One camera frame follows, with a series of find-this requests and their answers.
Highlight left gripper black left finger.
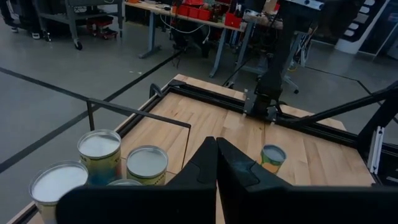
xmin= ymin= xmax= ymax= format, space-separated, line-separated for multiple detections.
xmin=55 ymin=136 xmax=218 ymax=224

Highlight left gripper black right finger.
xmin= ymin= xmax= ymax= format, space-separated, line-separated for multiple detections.
xmin=216 ymin=137 xmax=398 ymax=224

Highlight carrots label tin can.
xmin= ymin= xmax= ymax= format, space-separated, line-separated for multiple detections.
xmin=106 ymin=179 xmax=143 ymax=187

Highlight tomatoes label tin can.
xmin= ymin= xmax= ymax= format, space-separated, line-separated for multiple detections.
xmin=126 ymin=145 xmax=169 ymax=187
xmin=76 ymin=129 xmax=123 ymax=187

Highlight short green tin can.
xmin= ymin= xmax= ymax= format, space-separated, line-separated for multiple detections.
xmin=259 ymin=144 xmax=287 ymax=175

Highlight peas label tin can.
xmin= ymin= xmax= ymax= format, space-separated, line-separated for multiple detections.
xmin=29 ymin=160 xmax=90 ymax=224

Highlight silver aluminium extrusion bar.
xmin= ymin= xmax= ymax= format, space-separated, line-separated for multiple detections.
xmin=366 ymin=126 xmax=386 ymax=175

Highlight black clamp lever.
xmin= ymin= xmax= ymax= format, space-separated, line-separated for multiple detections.
xmin=149 ymin=83 xmax=164 ymax=99

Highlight wooden workbench grey legs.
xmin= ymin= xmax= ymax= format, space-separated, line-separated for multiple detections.
xmin=124 ymin=1 xmax=284 ymax=78

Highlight red low rolling stool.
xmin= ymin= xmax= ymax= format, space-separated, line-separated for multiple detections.
xmin=86 ymin=17 xmax=119 ymax=40

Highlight grey rolling metal cart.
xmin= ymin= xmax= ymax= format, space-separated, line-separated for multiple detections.
xmin=32 ymin=0 xmax=124 ymax=50

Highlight person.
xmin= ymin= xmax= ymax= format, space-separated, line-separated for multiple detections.
xmin=0 ymin=0 xmax=44 ymax=40

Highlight black aluminium table frame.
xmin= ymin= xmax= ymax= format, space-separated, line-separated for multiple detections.
xmin=114 ymin=79 xmax=398 ymax=187

